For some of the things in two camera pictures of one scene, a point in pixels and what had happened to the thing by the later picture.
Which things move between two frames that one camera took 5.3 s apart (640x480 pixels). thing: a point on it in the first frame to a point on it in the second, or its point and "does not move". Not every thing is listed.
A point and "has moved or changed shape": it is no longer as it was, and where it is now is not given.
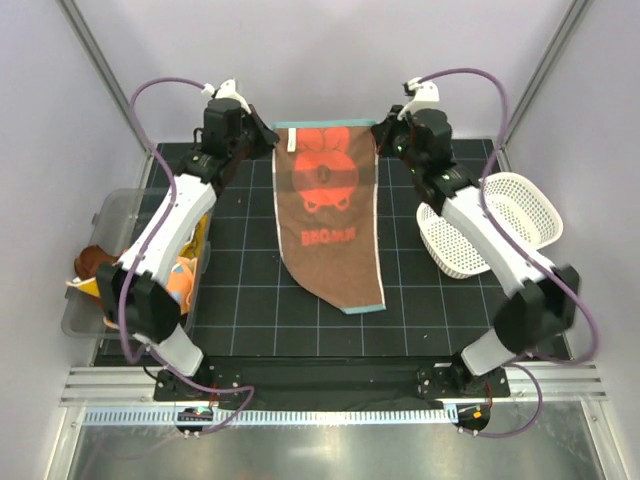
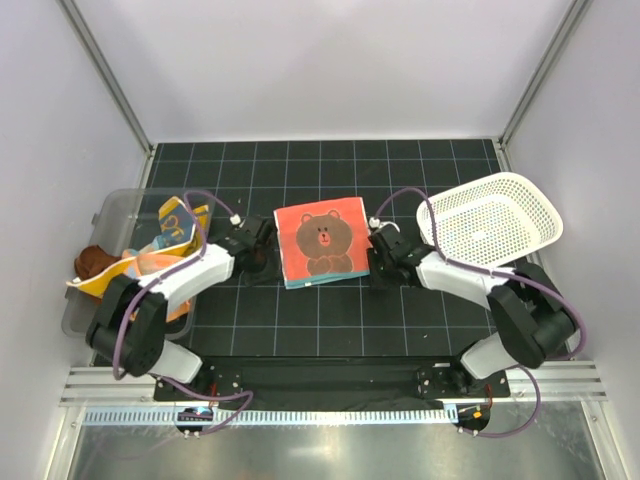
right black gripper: x=383 y=132 to x=378 y=281
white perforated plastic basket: x=517 y=204 does not move
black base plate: x=315 y=381 does not move
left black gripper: x=267 y=137 to x=270 y=272
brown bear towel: x=327 y=207 has moved or changed shape
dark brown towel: x=87 y=259 does not move
